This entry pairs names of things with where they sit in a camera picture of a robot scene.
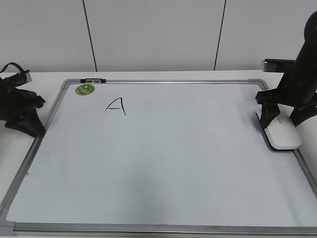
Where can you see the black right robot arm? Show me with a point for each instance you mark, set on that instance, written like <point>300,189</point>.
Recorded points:
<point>306,62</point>

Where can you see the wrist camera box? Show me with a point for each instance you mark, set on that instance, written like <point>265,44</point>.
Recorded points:
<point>18,79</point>
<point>277,65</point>

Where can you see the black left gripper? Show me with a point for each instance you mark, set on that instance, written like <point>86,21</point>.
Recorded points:
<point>15,109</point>

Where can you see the black and silver board clip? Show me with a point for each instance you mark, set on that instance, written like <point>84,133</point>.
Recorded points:
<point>93,80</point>

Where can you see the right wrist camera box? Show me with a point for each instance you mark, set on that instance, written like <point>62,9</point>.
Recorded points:
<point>277,65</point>

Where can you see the green round magnet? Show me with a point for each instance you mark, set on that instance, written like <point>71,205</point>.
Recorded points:
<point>85,89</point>

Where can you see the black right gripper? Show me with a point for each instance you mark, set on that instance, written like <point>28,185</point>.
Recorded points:
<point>297,92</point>

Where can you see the white board with grey frame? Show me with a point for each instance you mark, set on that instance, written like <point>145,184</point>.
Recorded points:
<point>159,158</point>

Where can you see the white board eraser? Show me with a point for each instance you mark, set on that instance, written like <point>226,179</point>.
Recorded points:
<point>281,134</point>

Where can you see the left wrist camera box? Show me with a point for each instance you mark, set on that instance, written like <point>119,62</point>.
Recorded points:
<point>18,79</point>

